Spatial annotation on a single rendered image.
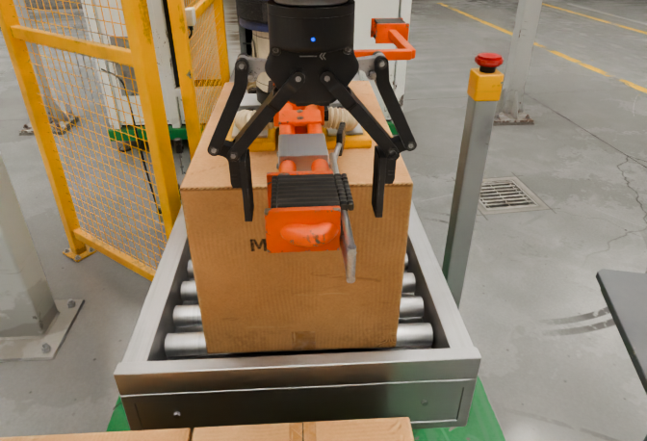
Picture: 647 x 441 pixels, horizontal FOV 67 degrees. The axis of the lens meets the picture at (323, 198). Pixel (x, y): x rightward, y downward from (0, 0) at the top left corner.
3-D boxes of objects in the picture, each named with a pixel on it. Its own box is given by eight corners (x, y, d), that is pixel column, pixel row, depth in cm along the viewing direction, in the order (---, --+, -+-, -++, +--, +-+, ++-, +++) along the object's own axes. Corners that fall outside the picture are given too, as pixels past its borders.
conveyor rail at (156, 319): (239, 91, 303) (236, 61, 294) (246, 91, 304) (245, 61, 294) (137, 429, 103) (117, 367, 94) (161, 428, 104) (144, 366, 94)
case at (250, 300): (237, 206, 154) (224, 82, 134) (363, 203, 156) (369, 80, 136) (206, 354, 102) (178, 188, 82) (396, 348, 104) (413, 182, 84)
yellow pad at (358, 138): (312, 94, 125) (312, 75, 122) (350, 93, 126) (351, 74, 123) (322, 150, 96) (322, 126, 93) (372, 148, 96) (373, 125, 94)
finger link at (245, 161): (246, 161, 47) (239, 161, 47) (252, 221, 51) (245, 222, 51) (248, 148, 50) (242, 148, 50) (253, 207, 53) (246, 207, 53)
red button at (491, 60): (469, 67, 129) (472, 52, 127) (495, 66, 130) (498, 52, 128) (478, 75, 123) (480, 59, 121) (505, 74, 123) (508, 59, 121)
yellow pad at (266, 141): (237, 96, 124) (235, 76, 121) (276, 95, 124) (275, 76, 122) (223, 153, 94) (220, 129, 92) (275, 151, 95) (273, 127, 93)
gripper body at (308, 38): (355, -9, 45) (352, 90, 50) (263, -9, 45) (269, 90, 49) (366, 4, 39) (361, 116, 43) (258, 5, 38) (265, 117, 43)
